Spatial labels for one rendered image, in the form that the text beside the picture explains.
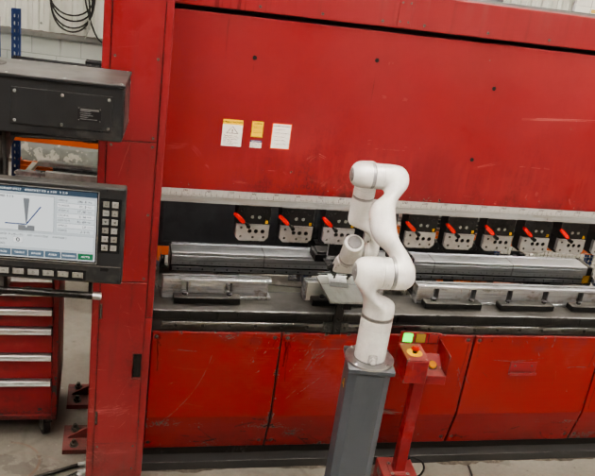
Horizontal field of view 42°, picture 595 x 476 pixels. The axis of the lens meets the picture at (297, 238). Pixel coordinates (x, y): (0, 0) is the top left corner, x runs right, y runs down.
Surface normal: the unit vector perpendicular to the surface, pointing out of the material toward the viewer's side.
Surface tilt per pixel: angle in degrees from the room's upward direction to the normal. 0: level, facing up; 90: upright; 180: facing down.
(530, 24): 90
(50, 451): 0
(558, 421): 104
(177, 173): 90
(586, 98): 90
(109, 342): 90
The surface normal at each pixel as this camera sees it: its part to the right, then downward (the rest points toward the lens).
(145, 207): 0.21, 0.39
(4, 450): 0.13, -0.92
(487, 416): 0.17, 0.59
